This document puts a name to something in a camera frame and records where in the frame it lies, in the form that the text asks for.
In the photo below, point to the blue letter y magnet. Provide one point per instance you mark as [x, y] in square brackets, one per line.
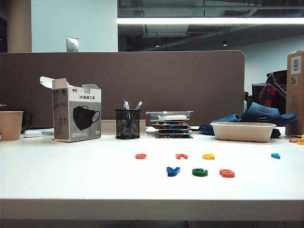
[173, 171]

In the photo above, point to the green letter e magnet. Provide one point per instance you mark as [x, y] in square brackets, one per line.
[200, 172]

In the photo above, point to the red letter s magnet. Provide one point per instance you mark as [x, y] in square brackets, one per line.
[227, 173]

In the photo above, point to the letter magnet pack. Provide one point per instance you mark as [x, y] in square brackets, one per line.
[173, 131]
[173, 135]
[171, 124]

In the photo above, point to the orange letter c magnet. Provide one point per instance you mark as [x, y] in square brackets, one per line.
[140, 156]

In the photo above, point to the orange letter n magnet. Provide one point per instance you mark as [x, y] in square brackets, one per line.
[182, 156]

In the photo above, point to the yellow letter d magnet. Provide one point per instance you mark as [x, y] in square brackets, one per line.
[208, 156]

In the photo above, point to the light blue letter magnet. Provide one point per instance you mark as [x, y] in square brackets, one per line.
[275, 155]

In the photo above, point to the small orange letter magnet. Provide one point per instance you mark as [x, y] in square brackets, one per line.
[294, 140]

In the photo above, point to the small yellow letter magnet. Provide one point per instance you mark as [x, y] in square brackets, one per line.
[301, 142]

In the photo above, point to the white blue card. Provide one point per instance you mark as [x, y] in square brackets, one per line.
[150, 129]

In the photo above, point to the silver black pen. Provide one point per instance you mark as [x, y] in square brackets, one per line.
[139, 104]
[126, 104]

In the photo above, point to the black mesh pen holder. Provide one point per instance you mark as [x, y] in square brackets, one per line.
[127, 128]

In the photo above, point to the brown fabric desk partition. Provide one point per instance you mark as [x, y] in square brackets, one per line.
[142, 78]

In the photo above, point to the grey white face mask box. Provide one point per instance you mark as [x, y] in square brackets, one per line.
[83, 114]

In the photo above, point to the navy blue rubber slipper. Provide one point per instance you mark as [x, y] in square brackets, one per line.
[225, 118]
[266, 114]

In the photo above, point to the red led ceiling sign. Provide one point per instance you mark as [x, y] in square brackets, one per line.
[193, 39]

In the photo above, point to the beige pulp food tray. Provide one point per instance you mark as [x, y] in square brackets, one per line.
[243, 132]

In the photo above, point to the black computer monitor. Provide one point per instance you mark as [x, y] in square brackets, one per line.
[256, 92]

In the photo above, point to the person in brown shirt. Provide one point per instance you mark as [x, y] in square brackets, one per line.
[270, 95]

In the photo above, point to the white earbud case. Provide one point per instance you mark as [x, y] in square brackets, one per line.
[32, 133]

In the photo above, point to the brown paper cup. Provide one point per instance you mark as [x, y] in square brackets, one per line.
[10, 126]

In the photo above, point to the brown cardboard box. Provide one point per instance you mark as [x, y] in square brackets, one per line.
[295, 107]

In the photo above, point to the beige round column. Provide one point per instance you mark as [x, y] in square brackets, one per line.
[19, 26]

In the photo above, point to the silver wall switch plate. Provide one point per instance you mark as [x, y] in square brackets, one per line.
[72, 44]

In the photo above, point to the grey angled metal bracket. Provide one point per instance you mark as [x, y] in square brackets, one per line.
[272, 80]

